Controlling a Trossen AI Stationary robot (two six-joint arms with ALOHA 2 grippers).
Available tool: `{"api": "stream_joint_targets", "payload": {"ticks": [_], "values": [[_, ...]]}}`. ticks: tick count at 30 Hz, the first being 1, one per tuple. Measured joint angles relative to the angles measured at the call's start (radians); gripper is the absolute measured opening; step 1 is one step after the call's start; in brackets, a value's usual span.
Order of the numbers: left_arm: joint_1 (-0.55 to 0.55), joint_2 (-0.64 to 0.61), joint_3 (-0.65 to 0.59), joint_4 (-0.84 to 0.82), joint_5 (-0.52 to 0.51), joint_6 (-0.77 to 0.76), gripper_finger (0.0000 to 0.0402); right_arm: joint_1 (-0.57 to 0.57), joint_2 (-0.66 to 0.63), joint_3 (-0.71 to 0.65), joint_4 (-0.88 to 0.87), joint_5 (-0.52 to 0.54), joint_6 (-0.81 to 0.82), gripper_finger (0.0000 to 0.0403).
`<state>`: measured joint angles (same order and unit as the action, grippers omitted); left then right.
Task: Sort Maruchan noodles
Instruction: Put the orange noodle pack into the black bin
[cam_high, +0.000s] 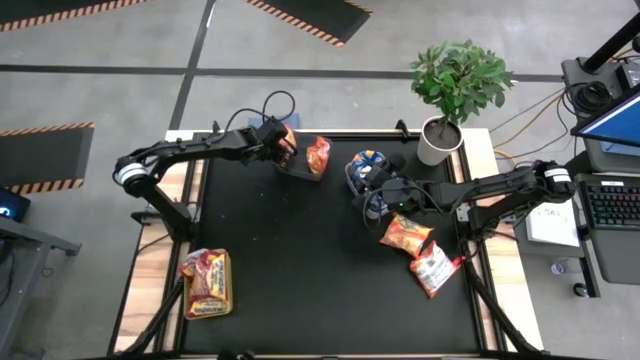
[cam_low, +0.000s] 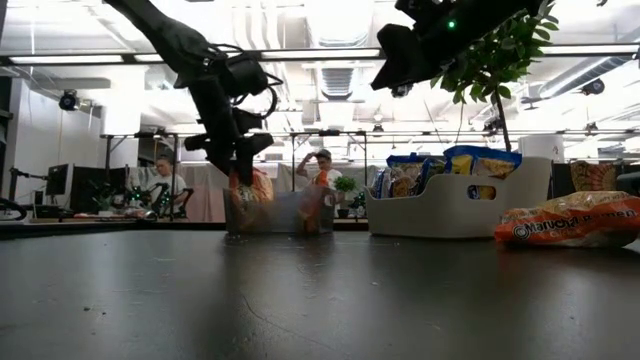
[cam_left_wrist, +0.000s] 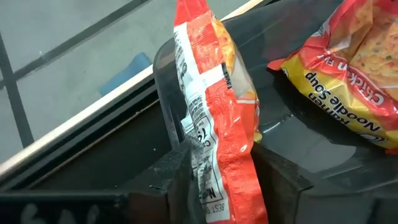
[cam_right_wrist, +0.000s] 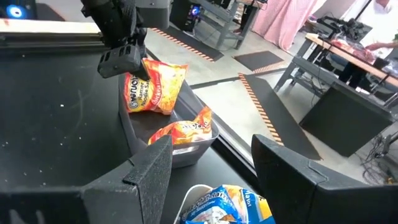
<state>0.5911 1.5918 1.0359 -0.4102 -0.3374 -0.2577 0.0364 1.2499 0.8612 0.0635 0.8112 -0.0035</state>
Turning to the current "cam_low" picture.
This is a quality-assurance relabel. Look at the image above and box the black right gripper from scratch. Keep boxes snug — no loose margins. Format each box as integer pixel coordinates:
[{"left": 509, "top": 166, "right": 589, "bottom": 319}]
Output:
[{"left": 394, "top": 0, "right": 506, "bottom": 69}]

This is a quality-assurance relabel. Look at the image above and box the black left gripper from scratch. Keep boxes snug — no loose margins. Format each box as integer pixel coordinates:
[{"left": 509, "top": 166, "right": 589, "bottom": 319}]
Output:
[{"left": 183, "top": 73, "right": 257, "bottom": 188}]

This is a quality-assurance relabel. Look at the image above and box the orange Maruchan ramen pack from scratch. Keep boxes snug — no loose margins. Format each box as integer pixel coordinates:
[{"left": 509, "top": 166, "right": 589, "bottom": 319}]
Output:
[
  {"left": 494, "top": 190, "right": 640, "bottom": 250},
  {"left": 298, "top": 185, "right": 332, "bottom": 235},
  {"left": 228, "top": 167, "right": 276, "bottom": 235}
]

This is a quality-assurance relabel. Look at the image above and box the pale pink curtain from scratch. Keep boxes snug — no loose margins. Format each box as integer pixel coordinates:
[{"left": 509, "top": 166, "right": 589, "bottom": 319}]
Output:
[{"left": 177, "top": 162, "right": 301, "bottom": 224}]

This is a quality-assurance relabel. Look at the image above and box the green plant in white pot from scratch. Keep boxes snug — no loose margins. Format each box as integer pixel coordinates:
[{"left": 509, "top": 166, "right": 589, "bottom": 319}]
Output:
[{"left": 428, "top": 0, "right": 561, "bottom": 153}]

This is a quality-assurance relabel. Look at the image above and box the person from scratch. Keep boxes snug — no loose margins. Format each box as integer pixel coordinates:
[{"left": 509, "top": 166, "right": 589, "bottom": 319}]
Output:
[
  {"left": 295, "top": 148, "right": 344, "bottom": 192},
  {"left": 148, "top": 155, "right": 189, "bottom": 217}
]

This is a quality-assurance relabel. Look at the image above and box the smoky translucent plastic bin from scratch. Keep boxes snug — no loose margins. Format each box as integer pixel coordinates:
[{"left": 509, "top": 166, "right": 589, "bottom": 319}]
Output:
[{"left": 222, "top": 186, "right": 338, "bottom": 236}]

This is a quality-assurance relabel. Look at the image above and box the small potted plant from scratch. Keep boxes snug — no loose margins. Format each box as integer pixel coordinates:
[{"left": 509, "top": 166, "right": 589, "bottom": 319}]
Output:
[{"left": 333, "top": 174, "right": 359, "bottom": 219}]

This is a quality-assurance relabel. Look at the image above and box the wide black screen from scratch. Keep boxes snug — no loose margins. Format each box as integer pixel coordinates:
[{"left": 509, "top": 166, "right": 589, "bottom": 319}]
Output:
[{"left": 72, "top": 166, "right": 130, "bottom": 202}]

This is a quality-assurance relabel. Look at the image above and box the white cylinder container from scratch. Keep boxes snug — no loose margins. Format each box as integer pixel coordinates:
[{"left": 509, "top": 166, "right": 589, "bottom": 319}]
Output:
[{"left": 518, "top": 134, "right": 566, "bottom": 161}]

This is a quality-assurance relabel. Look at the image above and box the small computer monitor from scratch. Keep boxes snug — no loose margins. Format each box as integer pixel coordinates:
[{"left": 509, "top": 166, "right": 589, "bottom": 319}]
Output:
[{"left": 45, "top": 163, "right": 75, "bottom": 197}]

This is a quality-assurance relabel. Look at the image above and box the orange patterned cloth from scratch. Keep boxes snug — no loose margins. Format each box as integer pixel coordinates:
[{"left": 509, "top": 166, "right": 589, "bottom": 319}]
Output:
[{"left": 569, "top": 159, "right": 619, "bottom": 192}]

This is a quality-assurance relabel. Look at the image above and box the black chair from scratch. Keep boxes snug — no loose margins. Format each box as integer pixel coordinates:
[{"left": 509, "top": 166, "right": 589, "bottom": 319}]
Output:
[{"left": 615, "top": 169, "right": 640, "bottom": 197}]

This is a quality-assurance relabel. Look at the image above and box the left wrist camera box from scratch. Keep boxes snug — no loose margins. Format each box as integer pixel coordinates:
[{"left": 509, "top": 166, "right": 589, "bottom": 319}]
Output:
[{"left": 232, "top": 107, "right": 276, "bottom": 158}]

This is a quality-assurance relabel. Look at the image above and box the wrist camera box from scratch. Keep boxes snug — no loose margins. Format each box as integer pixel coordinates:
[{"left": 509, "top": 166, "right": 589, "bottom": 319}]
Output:
[
  {"left": 370, "top": 23, "right": 437, "bottom": 93},
  {"left": 232, "top": 107, "right": 276, "bottom": 158}
]

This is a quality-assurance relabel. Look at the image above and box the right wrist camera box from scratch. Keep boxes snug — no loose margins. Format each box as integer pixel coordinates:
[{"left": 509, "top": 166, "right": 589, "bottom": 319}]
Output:
[{"left": 370, "top": 23, "right": 437, "bottom": 93}]

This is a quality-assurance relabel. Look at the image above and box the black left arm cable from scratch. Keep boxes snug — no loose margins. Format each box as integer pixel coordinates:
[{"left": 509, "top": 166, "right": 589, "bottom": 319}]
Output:
[{"left": 209, "top": 43, "right": 285, "bottom": 122}]

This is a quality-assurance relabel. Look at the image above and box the black ceiling camera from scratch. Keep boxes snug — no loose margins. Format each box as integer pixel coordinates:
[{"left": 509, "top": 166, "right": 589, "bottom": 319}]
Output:
[
  {"left": 58, "top": 88, "right": 81, "bottom": 112},
  {"left": 580, "top": 78, "right": 606, "bottom": 96}
]

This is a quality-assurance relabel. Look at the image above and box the light grey handled bin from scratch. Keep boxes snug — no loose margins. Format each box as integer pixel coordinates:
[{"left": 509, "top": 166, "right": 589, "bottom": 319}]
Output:
[{"left": 364, "top": 156, "right": 554, "bottom": 240}]

